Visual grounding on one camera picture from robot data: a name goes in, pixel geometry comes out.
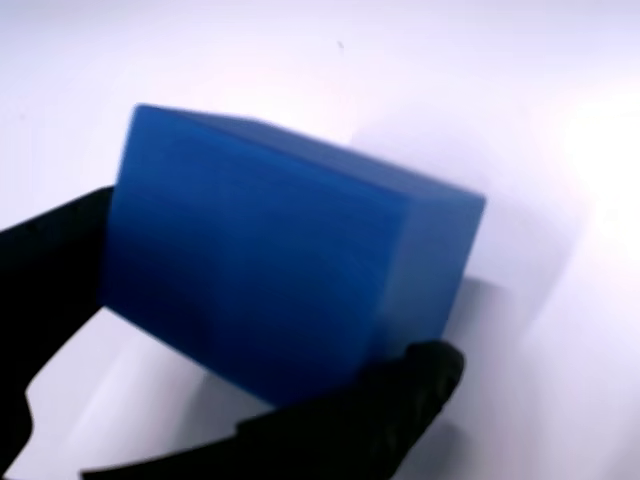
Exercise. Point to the blue block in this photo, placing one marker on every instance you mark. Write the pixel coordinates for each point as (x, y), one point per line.
(260, 240)

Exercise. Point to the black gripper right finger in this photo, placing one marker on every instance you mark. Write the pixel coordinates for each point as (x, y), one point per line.
(360, 425)

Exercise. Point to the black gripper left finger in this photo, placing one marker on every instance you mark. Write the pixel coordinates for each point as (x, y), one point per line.
(50, 280)

